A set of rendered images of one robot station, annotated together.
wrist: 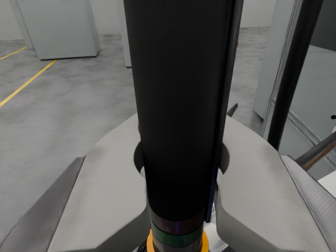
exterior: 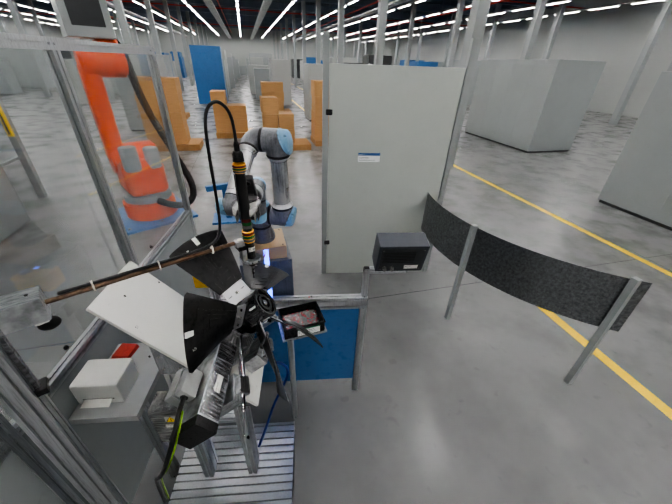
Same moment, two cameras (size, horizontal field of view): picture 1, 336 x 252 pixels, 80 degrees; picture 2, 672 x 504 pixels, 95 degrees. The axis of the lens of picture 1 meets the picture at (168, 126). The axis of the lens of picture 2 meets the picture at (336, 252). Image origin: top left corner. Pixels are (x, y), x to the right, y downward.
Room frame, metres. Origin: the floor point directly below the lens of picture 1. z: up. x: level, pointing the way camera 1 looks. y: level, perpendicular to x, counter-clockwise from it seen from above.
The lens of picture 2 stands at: (1.09, 0.18, 2.00)
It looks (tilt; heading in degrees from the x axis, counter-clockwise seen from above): 32 degrees down; 172
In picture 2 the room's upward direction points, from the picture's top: 2 degrees clockwise
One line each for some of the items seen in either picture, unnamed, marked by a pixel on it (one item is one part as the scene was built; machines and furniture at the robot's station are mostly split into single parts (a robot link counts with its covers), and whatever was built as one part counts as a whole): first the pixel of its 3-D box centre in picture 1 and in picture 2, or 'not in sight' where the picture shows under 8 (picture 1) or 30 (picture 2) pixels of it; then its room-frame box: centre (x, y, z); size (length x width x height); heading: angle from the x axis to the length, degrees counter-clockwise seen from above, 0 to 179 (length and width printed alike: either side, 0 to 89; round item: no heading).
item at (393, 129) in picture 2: not in sight; (385, 176); (-1.69, 1.01, 1.10); 1.21 x 0.05 x 2.20; 88
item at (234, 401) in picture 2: not in sight; (226, 395); (0.42, -0.09, 1.03); 0.15 x 0.10 x 0.14; 88
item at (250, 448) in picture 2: not in sight; (246, 427); (0.21, -0.11, 0.46); 0.09 x 0.04 x 0.91; 178
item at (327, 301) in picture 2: not in sight; (289, 303); (-0.28, 0.11, 0.82); 0.90 x 0.04 x 0.08; 88
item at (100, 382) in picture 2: not in sight; (104, 384); (0.25, -0.59, 0.92); 0.17 x 0.16 x 0.11; 88
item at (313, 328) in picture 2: not in sight; (301, 319); (-0.11, 0.17, 0.85); 0.22 x 0.17 x 0.07; 103
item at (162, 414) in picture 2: not in sight; (178, 416); (0.29, -0.35, 0.73); 0.15 x 0.09 x 0.22; 88
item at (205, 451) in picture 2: not in sight; (192, 416); (0.20, -0.34, 0.58); 0.09 x 0.04 x 1.15; 178
